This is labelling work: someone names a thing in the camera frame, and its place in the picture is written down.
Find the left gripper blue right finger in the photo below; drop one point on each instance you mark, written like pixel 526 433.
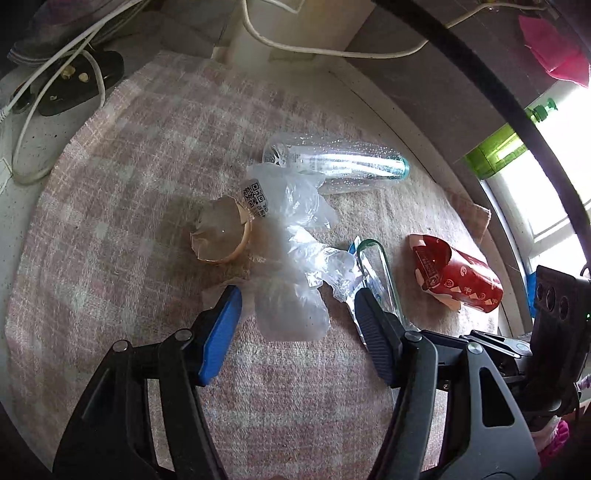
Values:
pixel 381 333

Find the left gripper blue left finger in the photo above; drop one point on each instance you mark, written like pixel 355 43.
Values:
pixel 215 330

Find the toothpaste tube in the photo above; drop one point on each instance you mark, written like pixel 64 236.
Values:
pixel 372 261

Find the red snack wrapper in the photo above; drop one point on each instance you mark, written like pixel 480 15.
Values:
pixel 454 278

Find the brown egg shell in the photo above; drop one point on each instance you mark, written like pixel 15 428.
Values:
pixel 221 231

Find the clear plastic bag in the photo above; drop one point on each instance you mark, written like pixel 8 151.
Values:
pixel 289 266

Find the clear plastic bottle teal cap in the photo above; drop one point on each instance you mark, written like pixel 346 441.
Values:
pixel 347 165

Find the pink plaid cloth mat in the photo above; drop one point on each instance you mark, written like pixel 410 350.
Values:
pixel 108 257

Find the green dish soap bottle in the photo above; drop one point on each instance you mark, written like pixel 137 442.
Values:
pixel 496 152

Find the pink hanging rag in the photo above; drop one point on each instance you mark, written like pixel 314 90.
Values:
pixel 560 58

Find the steel pot lid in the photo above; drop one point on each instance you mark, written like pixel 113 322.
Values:
pixel 55 24

